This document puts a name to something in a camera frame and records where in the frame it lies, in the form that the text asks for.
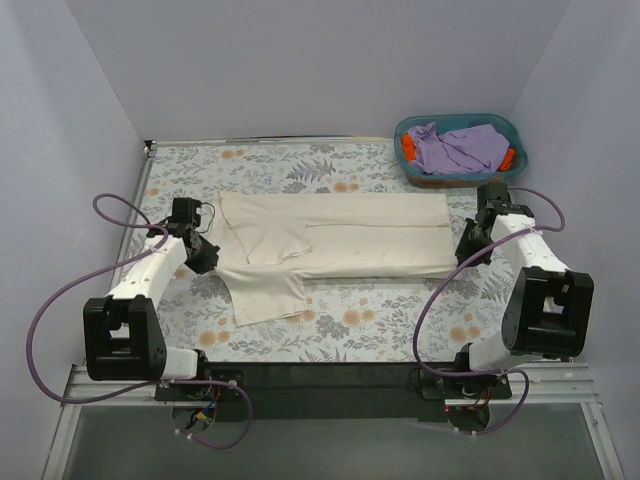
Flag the cream white t shirt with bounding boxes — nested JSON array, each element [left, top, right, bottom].
[[214, 191, 457, 326]]

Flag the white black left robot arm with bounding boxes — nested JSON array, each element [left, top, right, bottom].
[[83, 198, 220, 400]]

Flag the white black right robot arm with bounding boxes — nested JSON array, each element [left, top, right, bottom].
[[452, 183, 594, 398]]

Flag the lavender purple t shirt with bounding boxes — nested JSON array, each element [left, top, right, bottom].
[[406, 123, 509, 174]]

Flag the teal plastic laundry basket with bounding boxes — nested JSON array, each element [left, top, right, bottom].
[[393, 113, 529, 188]]

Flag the floral patterned table mat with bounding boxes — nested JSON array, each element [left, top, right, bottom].
[[139, 141, 515, 362]]

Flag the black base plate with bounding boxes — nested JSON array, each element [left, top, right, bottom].
[[155, 362, 489, 428]]

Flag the aluminium frame rail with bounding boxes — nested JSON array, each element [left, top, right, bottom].
[[60, 363, 601, 407]]

